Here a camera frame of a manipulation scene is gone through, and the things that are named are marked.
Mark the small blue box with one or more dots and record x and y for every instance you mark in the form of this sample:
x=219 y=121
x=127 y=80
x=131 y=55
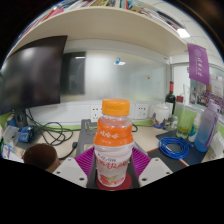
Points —
x=26 y=134

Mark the black desk mat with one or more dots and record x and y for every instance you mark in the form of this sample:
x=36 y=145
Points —
x=166 y=163

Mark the purple translucent water bottle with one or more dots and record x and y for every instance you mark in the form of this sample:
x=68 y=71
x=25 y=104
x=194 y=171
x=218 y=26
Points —
x=205 y=130

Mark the purple hanging banner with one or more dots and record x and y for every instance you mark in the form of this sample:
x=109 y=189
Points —
x=199 y=63

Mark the orange-capped drink bottle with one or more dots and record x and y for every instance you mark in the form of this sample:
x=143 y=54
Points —
x=113 y=133

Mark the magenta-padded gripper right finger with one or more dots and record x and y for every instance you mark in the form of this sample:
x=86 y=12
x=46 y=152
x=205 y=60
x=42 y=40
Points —
x=155 y=170

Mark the grey metal laptop stand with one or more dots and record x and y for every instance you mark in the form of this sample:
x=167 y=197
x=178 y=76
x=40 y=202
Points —
x=85 y=133

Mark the black computer monitor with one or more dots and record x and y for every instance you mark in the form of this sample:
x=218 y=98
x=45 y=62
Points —
x=33 y=73

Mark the floral patterned cup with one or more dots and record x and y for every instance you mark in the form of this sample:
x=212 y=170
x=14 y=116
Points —
x=40 y=156

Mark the ceiling lights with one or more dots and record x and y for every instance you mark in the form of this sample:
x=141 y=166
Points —
x=183 y=33

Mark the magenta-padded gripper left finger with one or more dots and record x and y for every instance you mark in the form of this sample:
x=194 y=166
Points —
x=70 y=171

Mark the dark wine bottle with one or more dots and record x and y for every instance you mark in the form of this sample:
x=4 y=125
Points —
x=170 y=100

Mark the frosted glass partition panel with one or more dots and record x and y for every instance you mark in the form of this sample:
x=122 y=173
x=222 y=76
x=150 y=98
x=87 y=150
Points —
x=126 y=80

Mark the colourful photo poster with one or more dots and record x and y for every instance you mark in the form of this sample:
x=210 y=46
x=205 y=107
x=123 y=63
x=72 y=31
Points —
x=208 y=96

